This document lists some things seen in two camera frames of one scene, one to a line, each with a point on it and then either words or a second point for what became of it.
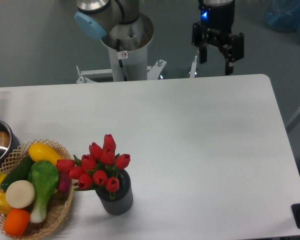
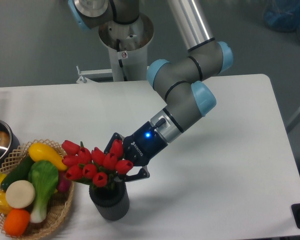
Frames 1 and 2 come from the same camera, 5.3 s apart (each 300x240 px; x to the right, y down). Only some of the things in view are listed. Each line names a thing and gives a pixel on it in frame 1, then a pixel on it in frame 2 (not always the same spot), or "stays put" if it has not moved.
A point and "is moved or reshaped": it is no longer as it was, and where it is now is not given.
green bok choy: [43, 175] stays put
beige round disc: [20, 194] stays put
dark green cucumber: [20, 172] stays put
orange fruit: [16, 222] stays put
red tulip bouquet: [99, 167] is moved or reshaped
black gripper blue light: [215, 27] to [140, 148]
